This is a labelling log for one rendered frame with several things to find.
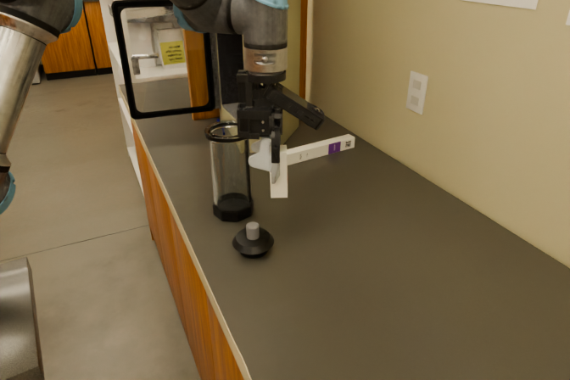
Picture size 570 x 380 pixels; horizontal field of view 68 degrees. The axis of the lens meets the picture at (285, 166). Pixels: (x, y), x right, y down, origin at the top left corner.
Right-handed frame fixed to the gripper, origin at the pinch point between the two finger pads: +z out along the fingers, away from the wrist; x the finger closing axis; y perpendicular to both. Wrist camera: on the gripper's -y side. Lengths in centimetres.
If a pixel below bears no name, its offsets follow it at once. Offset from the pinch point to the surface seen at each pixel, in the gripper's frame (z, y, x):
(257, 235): 15.8, 4.3, -0.4
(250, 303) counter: 20.4, 4.6, 14.7
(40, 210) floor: 114, 160, -160
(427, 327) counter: 20.2, -27.1, 20.2
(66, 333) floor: 115, 96, -60
